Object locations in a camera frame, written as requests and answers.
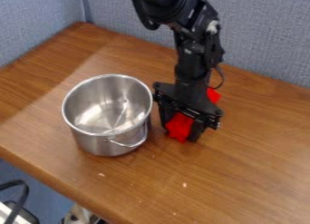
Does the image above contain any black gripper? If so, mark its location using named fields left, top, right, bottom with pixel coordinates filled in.
left=152, top=81, right=224, bottom=142

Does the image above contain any red block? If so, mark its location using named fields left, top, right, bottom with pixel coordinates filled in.
left=164, top=88, right=220, bottom=142

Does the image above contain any metal pot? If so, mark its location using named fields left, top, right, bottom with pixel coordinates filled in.
left=61, top=74, right=152, bottom=157

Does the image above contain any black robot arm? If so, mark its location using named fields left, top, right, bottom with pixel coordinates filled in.
left=132, top=0, right=224, bottom=141

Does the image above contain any white black object under table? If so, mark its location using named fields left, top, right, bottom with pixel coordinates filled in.
left=58, top=204, right=109, bottom=224

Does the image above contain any grey case under table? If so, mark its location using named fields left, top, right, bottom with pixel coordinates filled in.
left=0, top=200, right=41, bottom=224

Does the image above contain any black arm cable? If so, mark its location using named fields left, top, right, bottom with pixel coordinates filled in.
left=209, top=65, right=227, bottom=90

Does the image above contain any black bag strap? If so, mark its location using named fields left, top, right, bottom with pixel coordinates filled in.
left=0, top=180, right=30, bottom=224

